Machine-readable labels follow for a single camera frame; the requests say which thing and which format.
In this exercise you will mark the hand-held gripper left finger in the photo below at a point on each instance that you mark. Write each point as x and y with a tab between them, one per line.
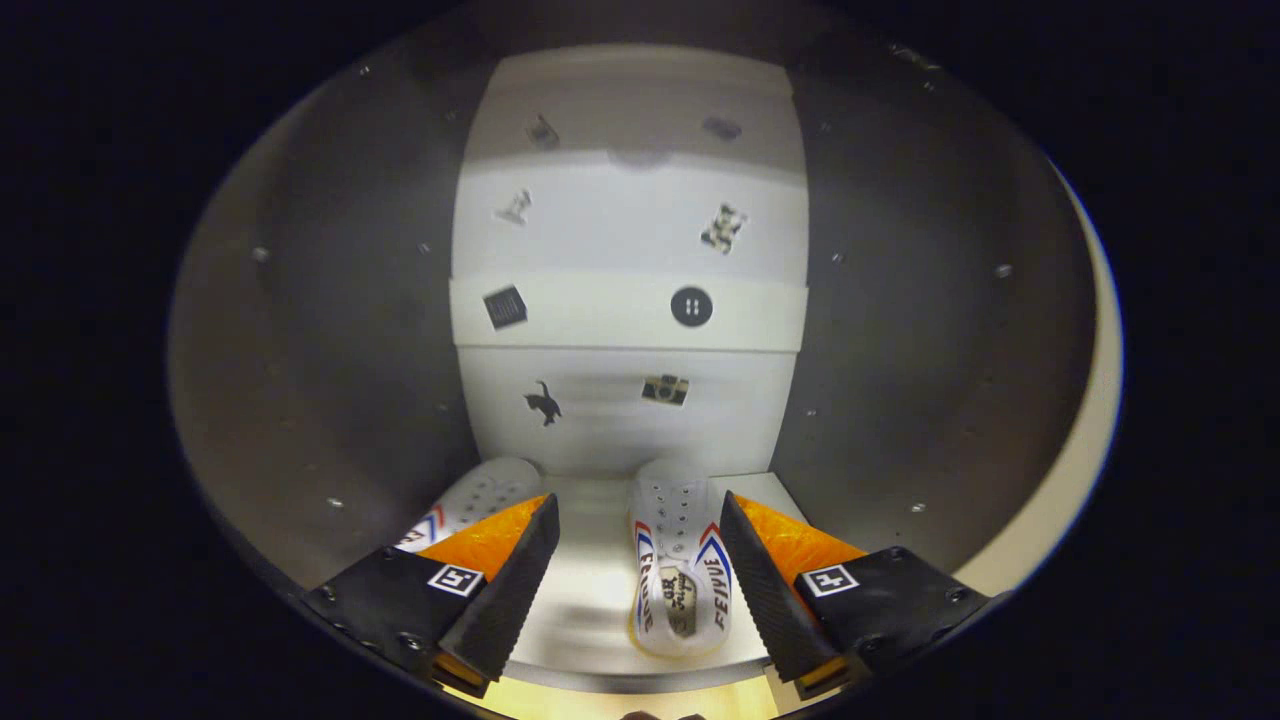
510	590

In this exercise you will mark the white shoe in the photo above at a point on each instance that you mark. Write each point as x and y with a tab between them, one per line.
480	495
680	560

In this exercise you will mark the dark grey shoe cabinet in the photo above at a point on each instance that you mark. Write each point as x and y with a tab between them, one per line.
330	350

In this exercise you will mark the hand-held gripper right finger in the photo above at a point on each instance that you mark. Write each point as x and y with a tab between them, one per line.
765	590

